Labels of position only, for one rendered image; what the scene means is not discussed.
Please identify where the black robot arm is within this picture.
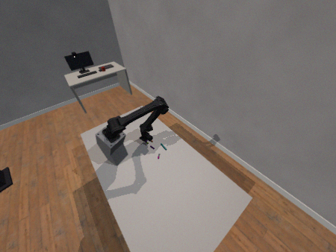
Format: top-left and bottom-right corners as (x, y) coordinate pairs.
(102, 96), (169, 143)

